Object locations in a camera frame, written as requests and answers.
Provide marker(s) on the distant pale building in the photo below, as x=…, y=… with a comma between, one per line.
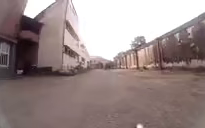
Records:
x=97, y=61

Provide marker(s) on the brown dirt road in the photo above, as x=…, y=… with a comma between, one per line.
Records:
x=103, y=100

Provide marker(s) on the robot's own part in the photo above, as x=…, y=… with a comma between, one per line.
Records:
x=139, y=126

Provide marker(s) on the tree behind wall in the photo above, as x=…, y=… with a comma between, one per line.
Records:
x=138, y=41

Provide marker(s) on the stained long boundary wall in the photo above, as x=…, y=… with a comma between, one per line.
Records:
x=176, y=46

